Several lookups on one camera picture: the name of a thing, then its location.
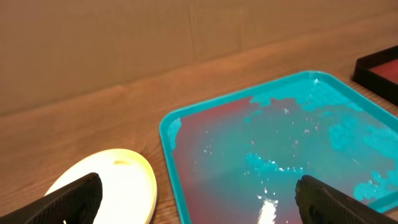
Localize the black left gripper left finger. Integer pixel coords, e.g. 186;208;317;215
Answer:
1;172;103;224

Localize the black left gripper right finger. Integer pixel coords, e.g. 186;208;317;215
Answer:
295;175;397;224

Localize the yellow plate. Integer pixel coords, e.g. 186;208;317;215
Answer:
46;149;157;224

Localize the teal serving tray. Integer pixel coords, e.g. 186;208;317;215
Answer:
159;71;397;223

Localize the black tray with red water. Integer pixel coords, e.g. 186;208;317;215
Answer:
352;46;397;105

